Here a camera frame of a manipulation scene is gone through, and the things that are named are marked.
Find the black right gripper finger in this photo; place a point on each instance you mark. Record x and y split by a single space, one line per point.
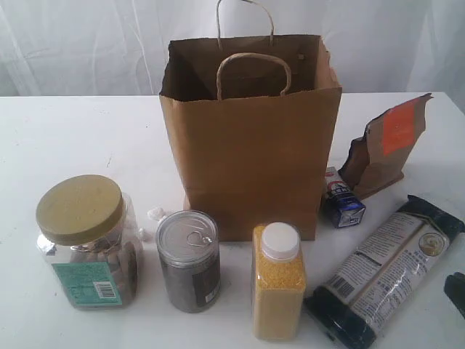
454 288

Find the yellow grain bottle white cap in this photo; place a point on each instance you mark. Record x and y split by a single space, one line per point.
278 281

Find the brown paper shopping bag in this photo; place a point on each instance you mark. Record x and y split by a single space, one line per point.
250 122

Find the dark can with pull-tab lid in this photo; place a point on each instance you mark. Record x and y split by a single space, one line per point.
188 247

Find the clear jar with gold lid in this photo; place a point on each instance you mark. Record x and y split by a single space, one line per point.
89 238

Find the long noodle package black ends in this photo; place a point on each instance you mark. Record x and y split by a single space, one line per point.
368 288

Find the small blue white carton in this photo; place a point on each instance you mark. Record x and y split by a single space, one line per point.
340 205

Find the brown pouch with orange label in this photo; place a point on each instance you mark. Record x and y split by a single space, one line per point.
375 161

